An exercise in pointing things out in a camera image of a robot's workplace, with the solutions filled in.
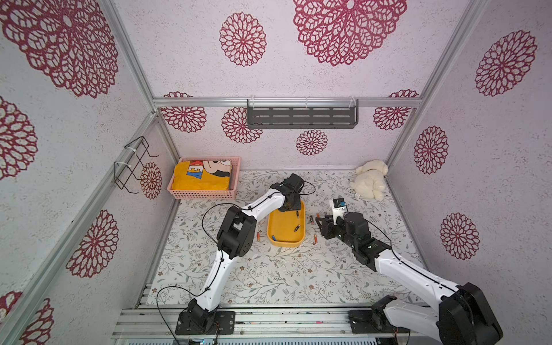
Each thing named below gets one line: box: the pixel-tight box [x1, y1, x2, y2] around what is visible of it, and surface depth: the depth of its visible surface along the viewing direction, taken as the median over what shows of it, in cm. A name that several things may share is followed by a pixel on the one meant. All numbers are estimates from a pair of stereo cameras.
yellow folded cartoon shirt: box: [171, 159, 233, 191], surface depth 111 cm
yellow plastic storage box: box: [267, 199, 307, 248], surface depth 99 cm
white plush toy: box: [349, 159, 389, 202], surface depth 108 cm
